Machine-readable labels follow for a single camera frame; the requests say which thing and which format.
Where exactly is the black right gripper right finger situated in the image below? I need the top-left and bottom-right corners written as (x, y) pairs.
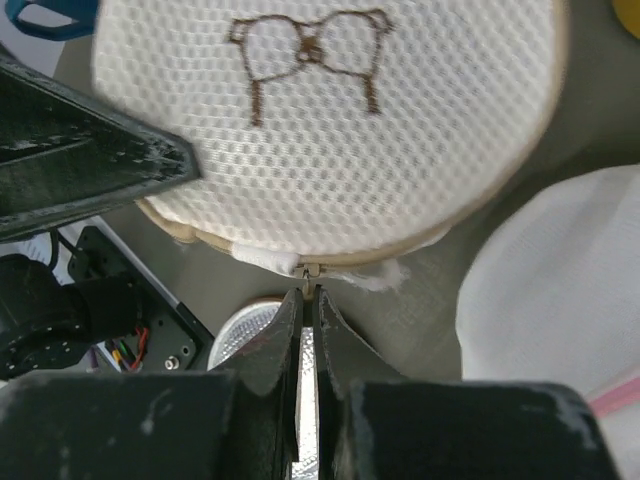
top-left (312, 288), bottom-right (620, 479)

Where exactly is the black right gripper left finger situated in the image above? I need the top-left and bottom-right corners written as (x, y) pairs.
top-left (1, 289), bottom-right (303, 479)

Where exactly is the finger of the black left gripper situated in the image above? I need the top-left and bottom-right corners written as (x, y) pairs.
top-left (1, 56), bottom-right (201, 241)

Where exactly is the beige zipper pull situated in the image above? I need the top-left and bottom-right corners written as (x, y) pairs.
top-left (298, 264), bottom-right (321, 299)

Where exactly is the beige mesh bag with glasses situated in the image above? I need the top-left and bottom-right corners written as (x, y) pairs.
top-left (91, 1), bottom-right (569, 290)

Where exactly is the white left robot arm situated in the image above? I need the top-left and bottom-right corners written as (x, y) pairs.
top-left (1, 57), bottom-right (211, 380)

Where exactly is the beige foil lined bear bag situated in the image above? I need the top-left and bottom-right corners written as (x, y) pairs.
top-left (207, 296), bottom-right (319, 479)

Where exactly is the pink trimmed bag centre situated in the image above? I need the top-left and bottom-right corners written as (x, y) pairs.
top-left (455, 165), bottom-right (639, 479)

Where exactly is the yellow plastic basket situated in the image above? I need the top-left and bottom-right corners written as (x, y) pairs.
top-left (611, 0), bottom-right (640, 39)

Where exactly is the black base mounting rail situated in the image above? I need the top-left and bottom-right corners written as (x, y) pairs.
top-left (67, 226), bottom-right (214, 373)

